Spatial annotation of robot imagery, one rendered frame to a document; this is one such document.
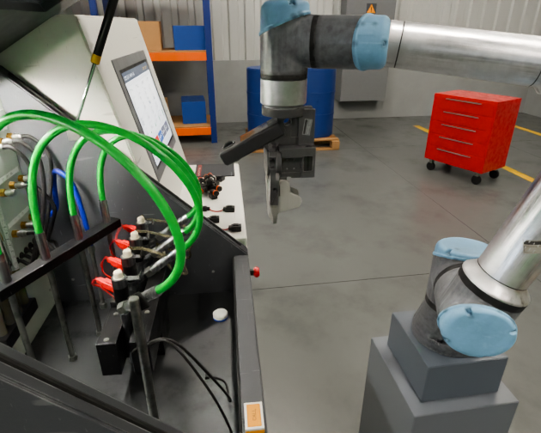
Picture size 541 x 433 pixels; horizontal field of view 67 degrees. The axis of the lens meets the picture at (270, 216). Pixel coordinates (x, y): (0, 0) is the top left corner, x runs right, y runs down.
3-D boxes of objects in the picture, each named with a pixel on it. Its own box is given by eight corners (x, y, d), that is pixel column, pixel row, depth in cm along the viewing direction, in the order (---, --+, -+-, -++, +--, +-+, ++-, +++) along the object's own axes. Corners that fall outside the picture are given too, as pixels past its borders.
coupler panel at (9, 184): (27, 257, 93) (-12, 120, 80) (12, 258, 93) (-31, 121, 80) (50, 231, 105) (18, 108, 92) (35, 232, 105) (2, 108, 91)
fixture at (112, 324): (158, 397, 85) (148, 340, 79) (108, 401, 84) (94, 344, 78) (175, 298, 116) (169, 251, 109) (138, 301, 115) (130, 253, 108)
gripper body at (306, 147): (314, 181, 70) (318, 109, 64) (264, 183, 69) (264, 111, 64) (306, 167, 77) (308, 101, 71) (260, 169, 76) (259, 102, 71)
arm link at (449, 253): (479, 285, 92) (493, 232, 86) (492, 324, 80) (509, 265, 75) (423, 277, 95) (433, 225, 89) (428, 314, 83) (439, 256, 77)
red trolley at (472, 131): (421, 169, 477) (434, 93, 441) (445, 162, 500) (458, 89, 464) (477, 187, 424) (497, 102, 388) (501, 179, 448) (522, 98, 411)
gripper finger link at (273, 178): (279, 208, 70) (279, 159, 67) (270, 209, 70) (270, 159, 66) (276, 198, 75) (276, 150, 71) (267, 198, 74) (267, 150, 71)
